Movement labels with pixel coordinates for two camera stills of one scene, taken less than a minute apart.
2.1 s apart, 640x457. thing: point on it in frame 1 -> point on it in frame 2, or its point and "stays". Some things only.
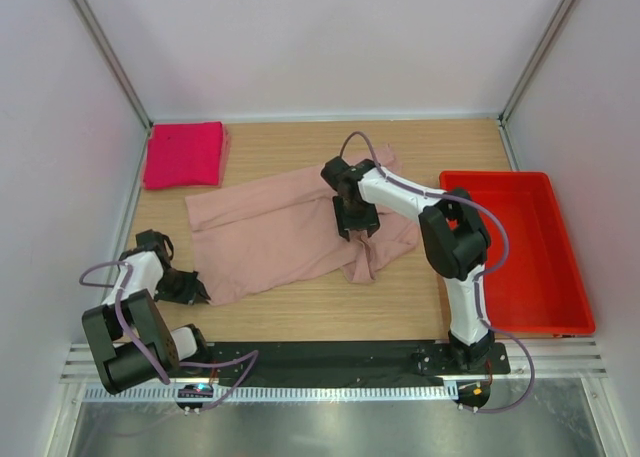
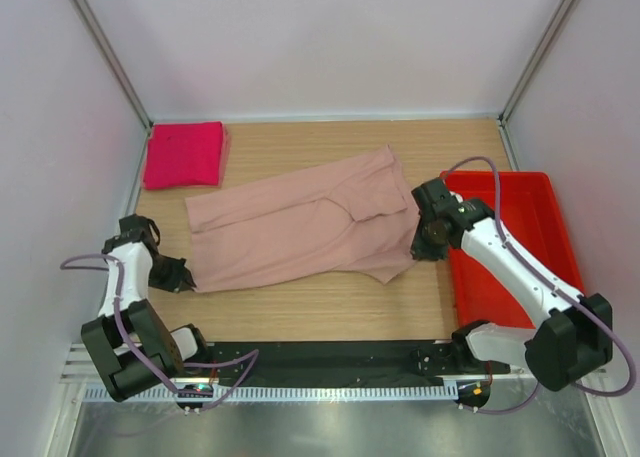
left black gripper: [194, 291] -> [180, 277]
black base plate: [262, 364] stays
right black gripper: [370, 221] -> [430, 254]
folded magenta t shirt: [186, 154] stays
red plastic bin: [533, 282] stays
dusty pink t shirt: [269, 231] stays
